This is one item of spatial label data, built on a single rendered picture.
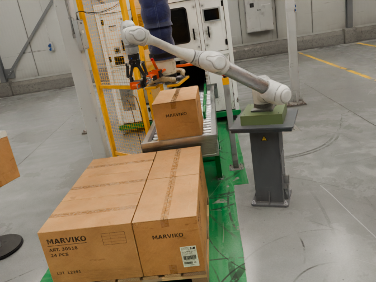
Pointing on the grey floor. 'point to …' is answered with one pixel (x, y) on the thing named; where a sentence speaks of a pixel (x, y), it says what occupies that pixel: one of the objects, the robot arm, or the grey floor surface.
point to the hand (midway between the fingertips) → (139, 83)
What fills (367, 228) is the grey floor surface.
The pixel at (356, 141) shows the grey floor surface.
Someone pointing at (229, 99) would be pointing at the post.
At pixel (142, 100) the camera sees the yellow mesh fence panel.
